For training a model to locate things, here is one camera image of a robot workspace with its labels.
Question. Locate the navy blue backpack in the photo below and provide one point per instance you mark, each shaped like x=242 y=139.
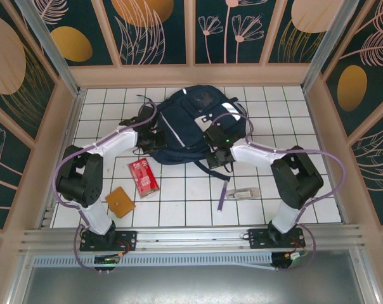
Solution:
x=185 y=126

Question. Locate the red tissue packet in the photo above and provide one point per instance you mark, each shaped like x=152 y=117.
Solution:
x=144 y=177

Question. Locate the purple pen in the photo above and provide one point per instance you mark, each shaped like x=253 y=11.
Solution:
x=223 y=196

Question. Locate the clear plastic pouch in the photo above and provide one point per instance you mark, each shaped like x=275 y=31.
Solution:
x=243 y=193

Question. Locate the brown leather wallet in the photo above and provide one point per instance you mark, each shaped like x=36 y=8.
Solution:
x=120 y=202

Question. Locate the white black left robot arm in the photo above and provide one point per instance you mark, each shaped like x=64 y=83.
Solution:
x=115 y=144

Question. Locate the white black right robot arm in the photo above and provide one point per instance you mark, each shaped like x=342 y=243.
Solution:
x=258 y=155

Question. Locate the small green circuit board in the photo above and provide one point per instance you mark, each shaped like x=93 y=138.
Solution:
x=107 y=260
x=294 y=256

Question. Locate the aluminium side rail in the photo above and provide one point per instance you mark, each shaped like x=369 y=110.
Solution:
x=73 y=111

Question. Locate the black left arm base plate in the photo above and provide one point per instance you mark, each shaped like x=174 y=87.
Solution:
x=128 y=240

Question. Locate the aluminium mounting rail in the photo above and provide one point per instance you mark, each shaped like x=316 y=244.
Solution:
x=191 y=237

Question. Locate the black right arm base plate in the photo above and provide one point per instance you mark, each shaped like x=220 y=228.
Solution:
x=258 y=237

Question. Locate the aluminium frame post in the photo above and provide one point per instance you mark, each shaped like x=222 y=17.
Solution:
x=51 y=47
x=326 y=41

